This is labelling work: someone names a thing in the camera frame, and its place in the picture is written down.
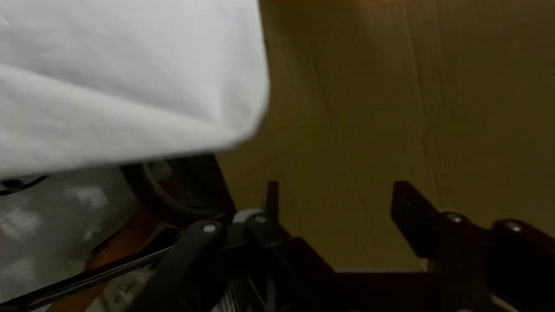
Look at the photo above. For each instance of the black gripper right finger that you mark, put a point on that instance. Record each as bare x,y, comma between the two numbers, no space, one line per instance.
457,253

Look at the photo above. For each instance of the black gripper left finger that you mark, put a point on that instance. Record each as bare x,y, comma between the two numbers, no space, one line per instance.
273,201

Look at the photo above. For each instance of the white cloth towel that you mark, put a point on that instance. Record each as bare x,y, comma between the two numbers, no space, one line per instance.
115,74

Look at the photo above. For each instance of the brown cardboard sheet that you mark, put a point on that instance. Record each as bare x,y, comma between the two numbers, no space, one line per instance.
375,86

